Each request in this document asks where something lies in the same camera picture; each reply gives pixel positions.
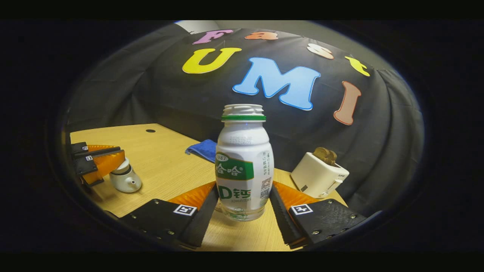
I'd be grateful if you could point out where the white ceramic teacup with spout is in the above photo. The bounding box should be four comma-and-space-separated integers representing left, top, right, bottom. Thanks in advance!
109, 168, 143, 193

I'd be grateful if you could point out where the white water bottle green label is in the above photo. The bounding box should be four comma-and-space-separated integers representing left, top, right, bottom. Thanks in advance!
215, 104, 275, 222

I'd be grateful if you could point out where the black backdrop cloth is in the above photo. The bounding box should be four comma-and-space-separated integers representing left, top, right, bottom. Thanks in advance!
66, 27, 426, 218

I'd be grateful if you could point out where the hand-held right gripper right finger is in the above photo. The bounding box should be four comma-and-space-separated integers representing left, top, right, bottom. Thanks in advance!
269, 181, 368, 250

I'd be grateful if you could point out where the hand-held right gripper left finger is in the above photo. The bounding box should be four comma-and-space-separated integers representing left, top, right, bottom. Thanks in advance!
120, 181, 220, 250

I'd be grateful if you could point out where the white toaster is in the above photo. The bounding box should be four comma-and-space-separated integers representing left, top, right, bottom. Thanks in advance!
290, 152, 350, 199

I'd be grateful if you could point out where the white teacup lid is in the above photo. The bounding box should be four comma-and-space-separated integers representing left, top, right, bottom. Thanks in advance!
113, 158, 131, 173

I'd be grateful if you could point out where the blue towel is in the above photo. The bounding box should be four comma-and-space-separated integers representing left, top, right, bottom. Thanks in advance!
185, 139, 217, 164

